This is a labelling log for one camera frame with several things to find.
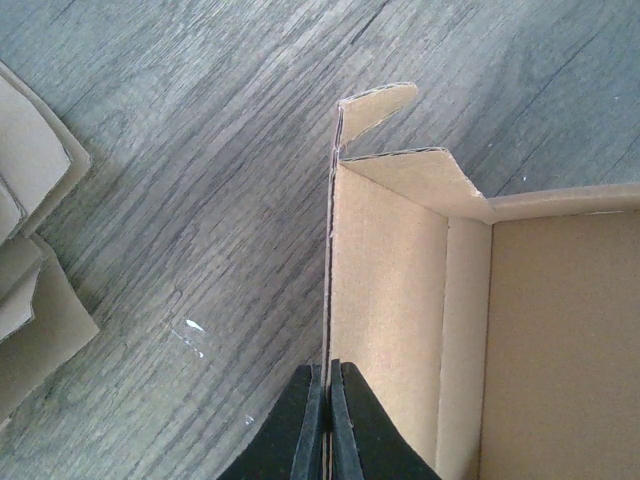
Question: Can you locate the stack of flat cardboard sheets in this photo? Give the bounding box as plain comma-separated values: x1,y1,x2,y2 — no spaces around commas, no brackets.
1,66,98,425

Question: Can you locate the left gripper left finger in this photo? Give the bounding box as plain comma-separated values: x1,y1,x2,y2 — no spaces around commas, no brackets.
219,365,324,480

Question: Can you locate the brown cardboard box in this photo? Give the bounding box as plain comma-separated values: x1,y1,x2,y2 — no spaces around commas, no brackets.
323,83,639,479

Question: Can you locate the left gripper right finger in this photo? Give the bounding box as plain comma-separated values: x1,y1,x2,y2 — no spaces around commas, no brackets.
329,359,439,480

